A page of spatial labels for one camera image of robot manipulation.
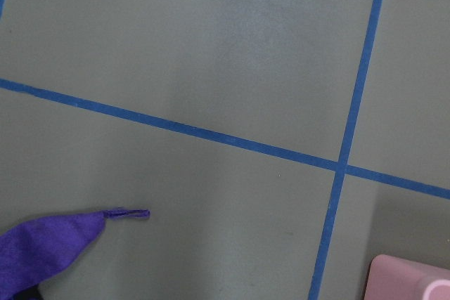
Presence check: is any purple cloth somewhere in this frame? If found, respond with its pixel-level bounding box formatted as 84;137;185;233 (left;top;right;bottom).
1;208;150;299

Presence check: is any pink plastic bin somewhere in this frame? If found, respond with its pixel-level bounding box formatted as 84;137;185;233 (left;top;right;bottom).
364;254;449;300

